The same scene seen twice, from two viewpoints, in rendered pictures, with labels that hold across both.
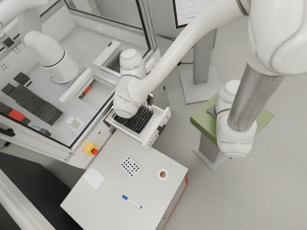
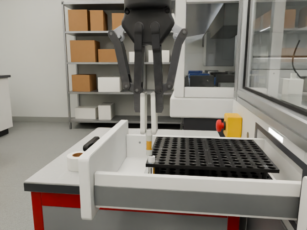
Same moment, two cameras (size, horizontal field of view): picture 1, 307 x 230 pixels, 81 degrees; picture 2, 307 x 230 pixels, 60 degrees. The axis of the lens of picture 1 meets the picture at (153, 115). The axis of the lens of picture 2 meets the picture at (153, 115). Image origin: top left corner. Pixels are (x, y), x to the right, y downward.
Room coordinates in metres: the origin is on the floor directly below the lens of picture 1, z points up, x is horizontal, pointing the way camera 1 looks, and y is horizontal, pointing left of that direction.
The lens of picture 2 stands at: (0.92, -0.31, 1.07)
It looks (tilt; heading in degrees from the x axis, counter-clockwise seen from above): 11 degrees down; 134
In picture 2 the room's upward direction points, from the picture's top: straight up
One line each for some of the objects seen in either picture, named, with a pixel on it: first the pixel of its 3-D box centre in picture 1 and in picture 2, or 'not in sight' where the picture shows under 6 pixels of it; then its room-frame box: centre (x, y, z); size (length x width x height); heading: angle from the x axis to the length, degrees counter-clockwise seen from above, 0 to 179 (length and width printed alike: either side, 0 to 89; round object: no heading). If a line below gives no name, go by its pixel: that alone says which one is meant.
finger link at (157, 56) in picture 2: not in sight; (157, 59); (0.61, 0.01, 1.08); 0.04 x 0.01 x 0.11; 127
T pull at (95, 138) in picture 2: (160, 128); (97, 143); (0.46, -0.01, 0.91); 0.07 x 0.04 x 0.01; 127
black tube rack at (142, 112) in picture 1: (133, 116); (206, 164); (0.64, 0.13, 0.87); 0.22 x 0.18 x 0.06; 37
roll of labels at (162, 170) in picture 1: (163, 175); (79, 160); (0.22, 0.08, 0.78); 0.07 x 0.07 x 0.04
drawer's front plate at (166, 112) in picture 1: (157, 128); (110, 158); (0.48, 0.01, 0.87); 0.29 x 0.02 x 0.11; 127
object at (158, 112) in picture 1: (132, 115); (210, 167); (0.64, 0.14, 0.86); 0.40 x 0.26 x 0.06; 37
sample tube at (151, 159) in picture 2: not in sight; (151, 168); (0.60, 0.00, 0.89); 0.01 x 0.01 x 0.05
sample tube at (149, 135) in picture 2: not in sight; (149, 142); (0.60, 0.00, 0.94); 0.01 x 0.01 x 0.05
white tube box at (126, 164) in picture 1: (130, 167); not in sight; (0.34, 0.26, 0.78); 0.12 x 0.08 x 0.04; 26
